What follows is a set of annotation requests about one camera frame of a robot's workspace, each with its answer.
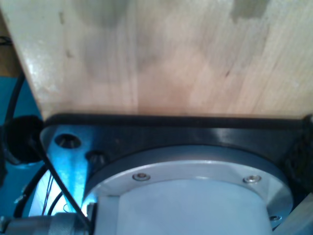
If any blue couch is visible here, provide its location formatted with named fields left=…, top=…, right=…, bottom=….
left=0, top=75, right=46, bottom=217

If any black looped cable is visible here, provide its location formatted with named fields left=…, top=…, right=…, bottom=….
left=13, top=165, right=49, bottom=218

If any black round knob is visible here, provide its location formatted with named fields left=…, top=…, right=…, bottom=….
left=3, top=114, right=45, bottom=168

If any silver round cable connector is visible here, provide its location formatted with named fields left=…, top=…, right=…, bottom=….
left=0, top=212, right=92, bottom=235

